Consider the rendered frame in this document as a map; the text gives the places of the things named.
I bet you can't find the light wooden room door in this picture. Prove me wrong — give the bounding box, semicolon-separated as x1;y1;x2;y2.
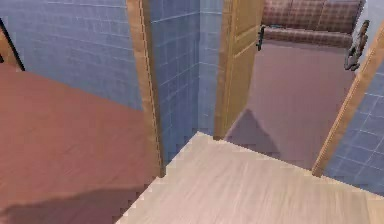
213;0;267;141

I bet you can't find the black door handle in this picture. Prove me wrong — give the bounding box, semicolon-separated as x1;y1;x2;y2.
255;24;267;52

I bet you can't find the black framed wooden door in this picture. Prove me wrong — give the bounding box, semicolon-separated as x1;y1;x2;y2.
0;18;26;72

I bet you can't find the plaid red sofa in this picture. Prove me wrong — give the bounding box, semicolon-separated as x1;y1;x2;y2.
261;0;367;50

